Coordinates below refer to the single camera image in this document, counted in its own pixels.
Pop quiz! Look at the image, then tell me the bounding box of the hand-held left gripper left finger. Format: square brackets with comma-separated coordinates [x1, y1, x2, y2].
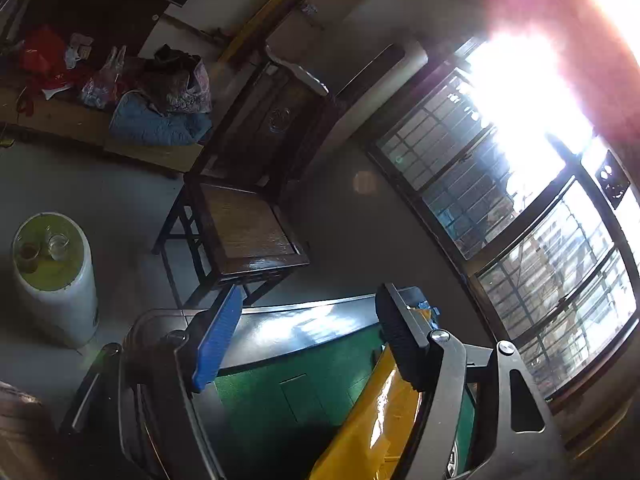
[60, 284, 246, 480]

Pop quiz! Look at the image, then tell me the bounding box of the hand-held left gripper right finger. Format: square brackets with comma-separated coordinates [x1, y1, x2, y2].
[375, 282, 568, 480]

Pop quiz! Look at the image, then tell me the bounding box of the yellow taped cardboard box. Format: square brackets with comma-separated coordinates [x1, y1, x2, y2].
[309, 305, 436, 480]

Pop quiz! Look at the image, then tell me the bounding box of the dark wooden chair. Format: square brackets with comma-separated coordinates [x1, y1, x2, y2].
[152, 60, 346, 311]

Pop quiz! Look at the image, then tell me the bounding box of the white cylinder stool yellow top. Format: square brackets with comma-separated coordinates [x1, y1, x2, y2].
[11, 211, 99, 350]

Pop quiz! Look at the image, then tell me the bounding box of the clear empty glass cup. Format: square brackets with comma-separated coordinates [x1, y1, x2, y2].
[46, 230, 70, 262]

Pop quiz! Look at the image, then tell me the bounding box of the glass cup with brown drink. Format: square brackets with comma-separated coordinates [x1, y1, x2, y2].
[15, 237, 42, 275]

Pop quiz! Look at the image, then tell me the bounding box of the brown rounded object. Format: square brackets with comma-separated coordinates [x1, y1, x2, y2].
[0, 381, 56, 480]

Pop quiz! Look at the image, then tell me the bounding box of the blue quilted cloth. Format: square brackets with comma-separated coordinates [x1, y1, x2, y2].
[109, 90, 215, 147]

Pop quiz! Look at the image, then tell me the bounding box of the white standing air conditioner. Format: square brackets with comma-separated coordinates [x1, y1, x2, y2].
[264, 40, 430, 111]

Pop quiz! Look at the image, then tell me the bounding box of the floral fabric bag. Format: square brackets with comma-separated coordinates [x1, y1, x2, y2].
[142, 44, 213, 115]

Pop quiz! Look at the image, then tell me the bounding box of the wooden bench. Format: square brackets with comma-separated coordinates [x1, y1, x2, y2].
[0, 85, 206, 178]

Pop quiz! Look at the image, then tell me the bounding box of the pink plastic bag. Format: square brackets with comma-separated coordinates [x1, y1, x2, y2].
[80, 46, 128, 109]

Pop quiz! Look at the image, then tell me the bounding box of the red bag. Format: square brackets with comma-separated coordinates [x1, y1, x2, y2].
[19, 25, 91, 101]

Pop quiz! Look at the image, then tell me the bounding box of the yellow pipe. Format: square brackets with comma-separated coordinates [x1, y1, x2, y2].
[217, 0, 331, 63]

